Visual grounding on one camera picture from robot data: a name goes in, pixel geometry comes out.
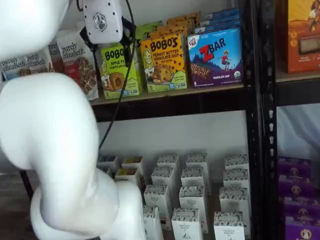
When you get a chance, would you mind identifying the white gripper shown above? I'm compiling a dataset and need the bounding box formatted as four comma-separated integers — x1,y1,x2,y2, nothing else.
79,0,137,52

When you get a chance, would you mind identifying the green Bobo's apple pie box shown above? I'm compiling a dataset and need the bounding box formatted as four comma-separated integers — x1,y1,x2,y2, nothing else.
99,42,140,100
133,21,163,95

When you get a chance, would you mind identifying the yellow Bobo's peanut butter box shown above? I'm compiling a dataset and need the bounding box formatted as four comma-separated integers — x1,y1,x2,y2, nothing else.
166,11,201,26
149,24,188,41
139,33,188,94
163,17,195,32

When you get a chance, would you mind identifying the black metal shelf rack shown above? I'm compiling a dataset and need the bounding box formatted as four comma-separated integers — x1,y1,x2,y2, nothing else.
262,0,320,240
18,0,263,240

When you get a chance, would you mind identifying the blue Zbar chocolate chip box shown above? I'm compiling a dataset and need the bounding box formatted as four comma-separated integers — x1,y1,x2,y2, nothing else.
206,8,239,16
202,13,240,22
187,26,245,89
199,19,241,28

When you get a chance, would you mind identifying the white box with granola picture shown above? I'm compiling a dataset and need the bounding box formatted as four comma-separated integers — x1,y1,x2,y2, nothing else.
114,167,140,187
97,155,119,171
121,156,145,176

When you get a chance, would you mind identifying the white organic pantry box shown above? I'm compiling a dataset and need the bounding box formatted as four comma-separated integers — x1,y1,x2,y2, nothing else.
151,166,176,191
156,153,180,174
180,167,208,191
143,184,172,230
219,186,251,216
222,169,251,191
186,152,210,174
171,207,203,240
178,186,209,234
142,204,165,240
224,154,250,174
213,211,247,240

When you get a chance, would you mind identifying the large orange box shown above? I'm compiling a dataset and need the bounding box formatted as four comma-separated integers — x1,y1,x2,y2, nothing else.
282,0,320,75

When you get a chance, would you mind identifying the purple box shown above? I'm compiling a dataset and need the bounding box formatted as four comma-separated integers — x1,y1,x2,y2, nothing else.
283,196,320,220
284,216,320,240
277,156,313,177
278,174,316,198

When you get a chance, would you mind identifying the red purely elizabeth granola bag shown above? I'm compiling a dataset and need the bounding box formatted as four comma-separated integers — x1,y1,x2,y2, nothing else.
55,29,100,101

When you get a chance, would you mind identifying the blue purely elizabeth granola bag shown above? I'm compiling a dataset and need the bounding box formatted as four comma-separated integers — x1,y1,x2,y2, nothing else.
0,56,28,81

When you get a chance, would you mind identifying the white plastic sheet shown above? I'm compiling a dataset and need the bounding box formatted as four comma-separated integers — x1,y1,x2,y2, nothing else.
276,106,320,161

